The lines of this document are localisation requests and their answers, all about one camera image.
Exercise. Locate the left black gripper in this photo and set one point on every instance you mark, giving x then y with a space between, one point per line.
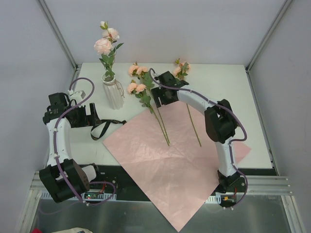
88 115

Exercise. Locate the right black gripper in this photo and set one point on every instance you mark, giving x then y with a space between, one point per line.
170 79

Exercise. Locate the black printed ribbon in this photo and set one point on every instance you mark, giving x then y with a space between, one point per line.
106 123

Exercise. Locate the peach rose stem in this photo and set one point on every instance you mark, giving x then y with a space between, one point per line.
141 73
181 71
141 91

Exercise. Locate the pink wrapping paper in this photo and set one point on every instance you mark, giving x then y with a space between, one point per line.
177 175

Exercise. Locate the pale pink rose stem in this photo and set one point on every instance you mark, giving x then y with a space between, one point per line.
107 47

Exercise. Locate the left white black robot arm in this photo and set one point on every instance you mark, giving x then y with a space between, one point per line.
63 177

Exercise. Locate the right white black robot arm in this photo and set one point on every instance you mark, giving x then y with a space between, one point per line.
220 122

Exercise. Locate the white ribbed ceramic vase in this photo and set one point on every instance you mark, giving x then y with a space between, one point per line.
114 92

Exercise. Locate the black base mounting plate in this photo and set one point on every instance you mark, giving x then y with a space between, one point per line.
115 180

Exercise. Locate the beige cloth bag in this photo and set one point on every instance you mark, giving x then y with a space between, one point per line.
74 230

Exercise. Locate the red cloth item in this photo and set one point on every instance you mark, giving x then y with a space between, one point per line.
36 230

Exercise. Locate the right aluminium frame post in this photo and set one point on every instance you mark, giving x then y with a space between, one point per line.
272 28

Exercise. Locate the left white cable duct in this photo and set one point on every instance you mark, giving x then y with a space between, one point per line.
90 196

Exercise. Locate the white cable duct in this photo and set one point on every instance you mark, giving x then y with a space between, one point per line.
216 199
90 196

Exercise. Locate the right white cable duct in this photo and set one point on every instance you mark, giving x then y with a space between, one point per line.
216 199

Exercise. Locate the aluminium front rail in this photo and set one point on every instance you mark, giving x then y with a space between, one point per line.
269 185

